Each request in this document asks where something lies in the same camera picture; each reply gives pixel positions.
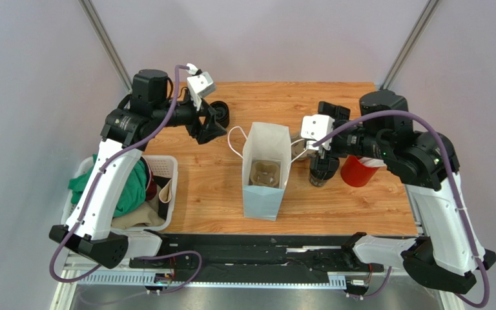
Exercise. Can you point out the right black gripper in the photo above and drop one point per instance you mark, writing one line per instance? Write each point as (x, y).
(324, 156)

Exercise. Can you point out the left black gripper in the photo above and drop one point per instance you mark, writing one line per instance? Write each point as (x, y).
(208, 131)

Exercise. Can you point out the white paper bag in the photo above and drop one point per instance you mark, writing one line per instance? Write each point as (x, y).
(266, 153)

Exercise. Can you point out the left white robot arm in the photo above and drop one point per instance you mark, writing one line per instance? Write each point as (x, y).
(152, 105)

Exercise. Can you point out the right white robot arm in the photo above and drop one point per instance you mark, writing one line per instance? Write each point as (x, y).
(447, 254)

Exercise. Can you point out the black paper cup stack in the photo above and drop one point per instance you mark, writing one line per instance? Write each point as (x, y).
(321, 170)

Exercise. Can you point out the black cup lid stack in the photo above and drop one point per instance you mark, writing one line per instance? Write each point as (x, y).
(222, 113)

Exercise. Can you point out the red straw holder cup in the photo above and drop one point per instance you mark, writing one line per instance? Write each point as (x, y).
(356, 174)

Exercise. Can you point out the white plastic basket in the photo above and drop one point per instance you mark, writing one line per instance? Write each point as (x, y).
(167, 167)

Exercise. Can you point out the green cloth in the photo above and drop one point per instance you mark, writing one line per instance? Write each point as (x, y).
(133, 193)

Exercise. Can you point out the beige cloth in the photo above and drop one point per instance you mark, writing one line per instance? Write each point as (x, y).
(153, 211)

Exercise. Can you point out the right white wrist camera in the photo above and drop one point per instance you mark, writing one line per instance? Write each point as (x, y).
(314, 128)

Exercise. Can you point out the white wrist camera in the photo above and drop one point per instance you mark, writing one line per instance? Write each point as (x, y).
(314, 128)
(200, 85)

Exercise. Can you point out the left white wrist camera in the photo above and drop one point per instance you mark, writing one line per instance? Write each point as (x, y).
(200, 85)

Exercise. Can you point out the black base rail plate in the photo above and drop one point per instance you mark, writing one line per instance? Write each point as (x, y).
(257, 258)

